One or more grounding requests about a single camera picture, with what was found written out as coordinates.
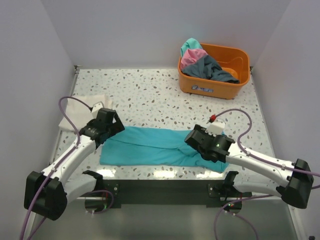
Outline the turquoise blue t shirt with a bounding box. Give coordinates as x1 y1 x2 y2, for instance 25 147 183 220
99 126 229 173

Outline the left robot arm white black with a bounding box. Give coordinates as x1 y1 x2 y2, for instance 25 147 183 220
24 108 125 221

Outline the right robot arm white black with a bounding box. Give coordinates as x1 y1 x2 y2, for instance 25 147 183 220
184 124 314 209

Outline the folded cream t shirt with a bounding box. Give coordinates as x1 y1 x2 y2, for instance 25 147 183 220
58 94 113 132

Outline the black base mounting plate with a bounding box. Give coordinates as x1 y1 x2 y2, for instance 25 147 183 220
74 179 252 210

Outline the dark grey t shirt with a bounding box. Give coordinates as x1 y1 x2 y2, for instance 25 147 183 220
182 55 240 84

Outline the orange plastic basket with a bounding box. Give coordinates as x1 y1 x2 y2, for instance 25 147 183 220
177 43 250 100

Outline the pink t shirt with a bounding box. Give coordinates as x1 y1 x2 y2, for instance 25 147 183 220
179 48 208 71

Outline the teal green t shirt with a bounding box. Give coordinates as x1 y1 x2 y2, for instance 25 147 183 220
180 37 202 57

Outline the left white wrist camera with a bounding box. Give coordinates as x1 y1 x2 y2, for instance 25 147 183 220
90 101 105 119

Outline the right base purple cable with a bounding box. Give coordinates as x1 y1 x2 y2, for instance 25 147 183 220
213 193 276 240

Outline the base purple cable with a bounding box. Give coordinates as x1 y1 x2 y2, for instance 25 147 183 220
213 193 276 240
86 189 116 215

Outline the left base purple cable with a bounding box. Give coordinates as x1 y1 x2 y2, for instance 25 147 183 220
86 189 116 215

